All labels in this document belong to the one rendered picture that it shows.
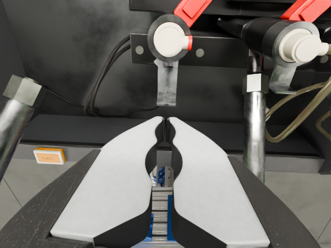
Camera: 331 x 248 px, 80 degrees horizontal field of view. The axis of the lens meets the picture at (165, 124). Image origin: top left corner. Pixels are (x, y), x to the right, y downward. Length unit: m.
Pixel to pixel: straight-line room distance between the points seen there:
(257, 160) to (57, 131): 0.40
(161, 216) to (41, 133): 0.48
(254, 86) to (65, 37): 0.38
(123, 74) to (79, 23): 0.12
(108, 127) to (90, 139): 0.06
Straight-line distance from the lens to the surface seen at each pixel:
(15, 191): 2.42
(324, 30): 0.26
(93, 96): 0.27
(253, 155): 0.19
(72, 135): 0.46
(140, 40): 0.27
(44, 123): 0.53
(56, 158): 0.44
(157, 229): 0.75
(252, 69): 0.20
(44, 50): 0.50
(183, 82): 0.44
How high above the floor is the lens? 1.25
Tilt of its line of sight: 59 degrees down
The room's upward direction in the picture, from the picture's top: 177 degrees counter-clockwise
